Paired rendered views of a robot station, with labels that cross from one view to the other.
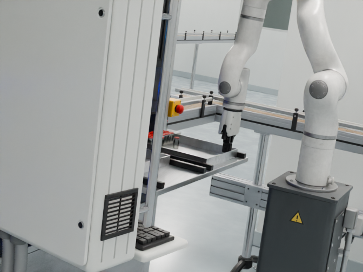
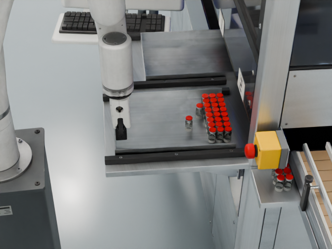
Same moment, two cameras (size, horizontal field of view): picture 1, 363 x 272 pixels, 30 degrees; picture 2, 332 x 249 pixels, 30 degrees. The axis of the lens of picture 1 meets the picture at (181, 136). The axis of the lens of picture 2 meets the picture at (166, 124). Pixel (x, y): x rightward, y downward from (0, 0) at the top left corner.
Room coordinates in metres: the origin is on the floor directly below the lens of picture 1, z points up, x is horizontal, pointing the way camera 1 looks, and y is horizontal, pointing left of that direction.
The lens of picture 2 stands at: (3.72, -0.82, 2.08)
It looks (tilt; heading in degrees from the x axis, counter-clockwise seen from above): 40 degrees down; 146
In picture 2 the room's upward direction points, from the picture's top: 1 degrees clockwise
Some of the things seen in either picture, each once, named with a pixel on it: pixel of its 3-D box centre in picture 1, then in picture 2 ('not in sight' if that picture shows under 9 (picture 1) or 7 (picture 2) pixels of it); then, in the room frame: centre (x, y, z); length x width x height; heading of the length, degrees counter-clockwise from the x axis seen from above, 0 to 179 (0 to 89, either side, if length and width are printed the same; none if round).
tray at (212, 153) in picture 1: (183, 148); (171, 121); (2.58, -0.02, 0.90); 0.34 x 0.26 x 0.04; 61
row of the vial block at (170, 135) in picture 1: (160, 140); (208, 117); (2.63, 0.08, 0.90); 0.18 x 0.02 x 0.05; 151
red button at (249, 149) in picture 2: (179, 109); (252, 150); (2.88, 0.03, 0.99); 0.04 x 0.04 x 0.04; 62
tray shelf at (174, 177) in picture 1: (151, 159); (178, 93); (2.44, 0.10, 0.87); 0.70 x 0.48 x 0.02; 152
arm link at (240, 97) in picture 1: (236, 83); (115, 58); (2.56, -0.18, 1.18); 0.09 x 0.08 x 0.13; 154
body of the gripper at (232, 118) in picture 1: (231, 120); (119, 103); (2.56, -0.18, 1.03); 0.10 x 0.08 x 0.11; 152
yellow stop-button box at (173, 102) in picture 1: (169, 107); (269, 149); (2.90, 0.07, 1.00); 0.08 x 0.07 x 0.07; 62
